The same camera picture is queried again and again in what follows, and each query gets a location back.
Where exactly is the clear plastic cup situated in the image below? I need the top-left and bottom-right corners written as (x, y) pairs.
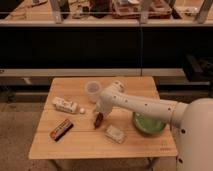
top-left (85, 81), bottom-right (102, 103)

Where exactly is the clear wrapped white packet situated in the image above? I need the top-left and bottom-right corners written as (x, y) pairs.
top-left (105, 125), bottom-right (125, 143)

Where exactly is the small white bottle cap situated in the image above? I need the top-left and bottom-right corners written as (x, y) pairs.
top-left (80, 108), bottom-right (86, 114)

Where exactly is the dark red pepper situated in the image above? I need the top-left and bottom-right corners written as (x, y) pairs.
top-left (94, 113), bottom-right (103, 129)

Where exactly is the long wooden workbench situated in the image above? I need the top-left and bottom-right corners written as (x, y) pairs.
top-left (0, 0), bottom-right (213, 27)

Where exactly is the green ceramic bowl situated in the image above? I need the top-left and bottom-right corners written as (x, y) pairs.
top-left (132, 112), bottom-right (166, 135)

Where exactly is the brown orange candy bar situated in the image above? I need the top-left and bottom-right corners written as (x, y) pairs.
top-left (50, 119), bottom-right (74, 141)

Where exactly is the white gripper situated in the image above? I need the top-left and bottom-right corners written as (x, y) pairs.
top-left (94, 100), bottom-right (112, 118)

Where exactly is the light wooden folding table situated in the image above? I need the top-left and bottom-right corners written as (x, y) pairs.
top-left (29, 77), bottom-right (177, 159)

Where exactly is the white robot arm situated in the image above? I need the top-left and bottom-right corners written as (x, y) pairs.
top-left (94, 81), bottom-right (213, 171)

